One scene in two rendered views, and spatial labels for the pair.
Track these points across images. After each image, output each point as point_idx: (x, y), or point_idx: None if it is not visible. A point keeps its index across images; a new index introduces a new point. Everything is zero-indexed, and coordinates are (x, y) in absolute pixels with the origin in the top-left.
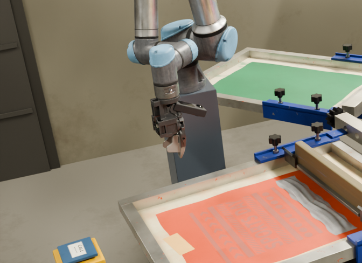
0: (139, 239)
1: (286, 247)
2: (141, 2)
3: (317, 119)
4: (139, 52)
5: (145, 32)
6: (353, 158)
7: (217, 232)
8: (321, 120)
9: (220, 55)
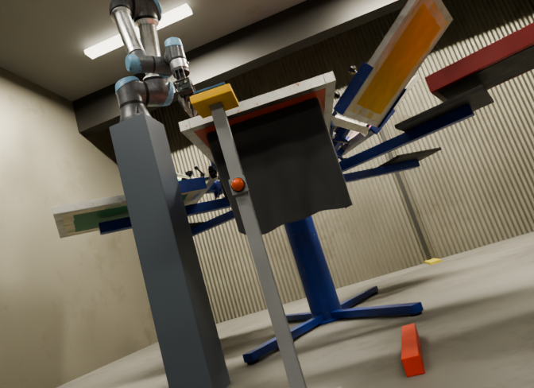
0: (239, 105)
1: None
2: (133, 32)
3: (195, 184)
4: (141, 56)
5: (141, 48)
6: None
7: None
8: (199, 183)
9: (171, 92)
